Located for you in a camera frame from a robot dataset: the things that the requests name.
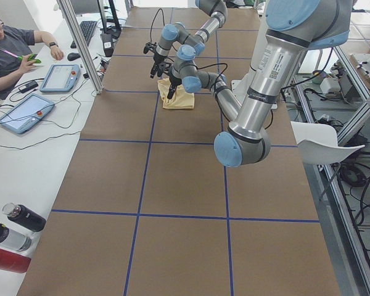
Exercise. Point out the white plastic chair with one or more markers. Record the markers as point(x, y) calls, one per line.
point(318, 144)

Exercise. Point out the black computer mouse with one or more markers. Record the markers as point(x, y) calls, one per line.
point(73, 56)

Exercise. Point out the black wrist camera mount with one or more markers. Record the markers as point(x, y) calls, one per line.
point(166, 67)
point(150, 47)

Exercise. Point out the seated person grey shirt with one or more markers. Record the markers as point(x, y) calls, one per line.
point(15, 54)

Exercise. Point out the aluminium frame post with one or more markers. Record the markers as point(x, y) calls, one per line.
point(75, 30)

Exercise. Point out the green phone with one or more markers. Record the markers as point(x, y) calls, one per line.
point(31, 57)

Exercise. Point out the red water bottle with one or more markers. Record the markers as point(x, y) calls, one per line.
point(13, 262)

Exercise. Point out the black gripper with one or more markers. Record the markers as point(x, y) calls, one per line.
point(157, 58)
point(173, 81)

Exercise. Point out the light blue teach pendant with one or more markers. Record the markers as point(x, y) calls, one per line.
point(60, 78)
point(26, 114)

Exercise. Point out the beige long-sleeve printed shirt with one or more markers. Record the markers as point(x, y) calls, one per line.
point(180, 100)

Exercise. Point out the black keyboard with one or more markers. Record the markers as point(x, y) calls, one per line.
point(88, 28)

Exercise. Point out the black steel-capped water bottle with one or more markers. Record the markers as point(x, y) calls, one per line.
point(23, 216)

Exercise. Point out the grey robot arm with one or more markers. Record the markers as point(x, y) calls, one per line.
point(292, 27)
point(192, 45)

